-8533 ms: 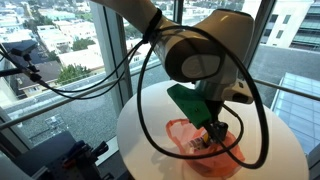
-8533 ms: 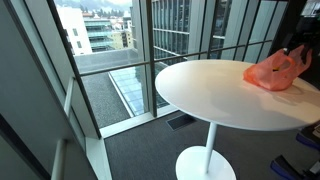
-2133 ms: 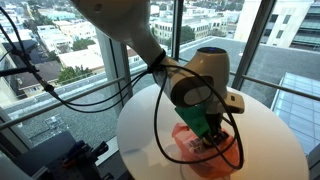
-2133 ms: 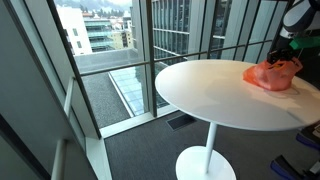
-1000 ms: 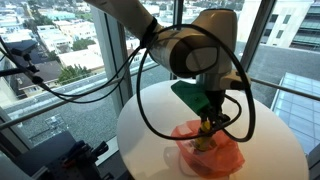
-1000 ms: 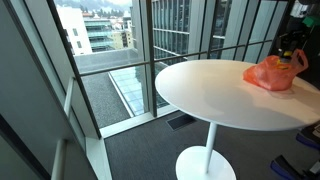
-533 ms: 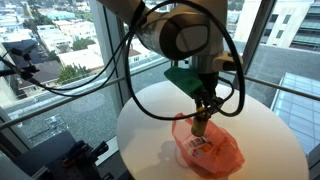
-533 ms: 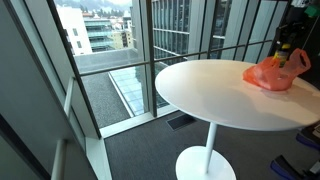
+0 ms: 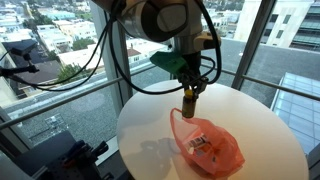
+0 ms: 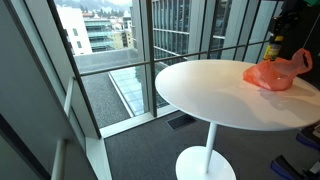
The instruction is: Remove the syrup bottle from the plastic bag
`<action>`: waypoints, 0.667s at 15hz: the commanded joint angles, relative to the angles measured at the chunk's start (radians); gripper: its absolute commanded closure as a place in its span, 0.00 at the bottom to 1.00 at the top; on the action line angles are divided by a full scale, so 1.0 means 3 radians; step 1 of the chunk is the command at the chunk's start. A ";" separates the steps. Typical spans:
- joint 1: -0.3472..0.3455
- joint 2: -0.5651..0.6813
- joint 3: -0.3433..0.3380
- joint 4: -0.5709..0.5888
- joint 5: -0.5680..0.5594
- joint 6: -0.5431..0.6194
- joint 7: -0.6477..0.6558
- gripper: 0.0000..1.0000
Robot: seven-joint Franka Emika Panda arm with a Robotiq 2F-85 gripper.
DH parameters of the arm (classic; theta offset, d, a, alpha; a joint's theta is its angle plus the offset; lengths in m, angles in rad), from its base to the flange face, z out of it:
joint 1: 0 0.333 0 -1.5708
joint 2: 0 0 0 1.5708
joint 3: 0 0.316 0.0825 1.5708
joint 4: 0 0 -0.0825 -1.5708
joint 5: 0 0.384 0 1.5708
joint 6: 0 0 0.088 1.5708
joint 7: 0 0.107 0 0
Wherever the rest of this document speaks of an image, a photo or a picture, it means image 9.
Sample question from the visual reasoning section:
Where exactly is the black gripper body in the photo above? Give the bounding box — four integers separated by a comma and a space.
181, 52, 208, 88

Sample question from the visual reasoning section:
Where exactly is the syrup bottle with yellow cap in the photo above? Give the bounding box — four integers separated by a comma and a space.
181, 89, 198, 119

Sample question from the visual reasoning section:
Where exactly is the orange plastic bag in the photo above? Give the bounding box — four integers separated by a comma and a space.
169, 107, 246, 178

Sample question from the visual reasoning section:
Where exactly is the white tube with red label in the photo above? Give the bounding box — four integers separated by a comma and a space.
184, 133, 211, 154

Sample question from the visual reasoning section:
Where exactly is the metal window railing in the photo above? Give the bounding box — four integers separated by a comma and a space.
0, 64, 174, 131
199, 68, 320, 102

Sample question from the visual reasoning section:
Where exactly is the black equipment block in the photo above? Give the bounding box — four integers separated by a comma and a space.
13, 129, 111, 180

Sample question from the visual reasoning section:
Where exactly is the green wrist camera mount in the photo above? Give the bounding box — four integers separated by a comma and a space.
149, 50, 188, 77

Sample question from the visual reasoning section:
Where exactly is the looped black cable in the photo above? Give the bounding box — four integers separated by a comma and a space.
108, 0, 223, 96

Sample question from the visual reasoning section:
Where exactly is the wide slanted window post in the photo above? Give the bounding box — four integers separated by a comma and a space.
231, 0, 278, 91

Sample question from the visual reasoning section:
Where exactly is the wide grey window post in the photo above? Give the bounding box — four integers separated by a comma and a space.
89, 0, 133, 111

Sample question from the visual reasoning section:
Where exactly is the long black cable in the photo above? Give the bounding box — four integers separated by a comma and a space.
0, 19, 116, 93

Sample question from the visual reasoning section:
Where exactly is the black camera on stand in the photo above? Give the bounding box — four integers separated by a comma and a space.
0, 39, 40, 78

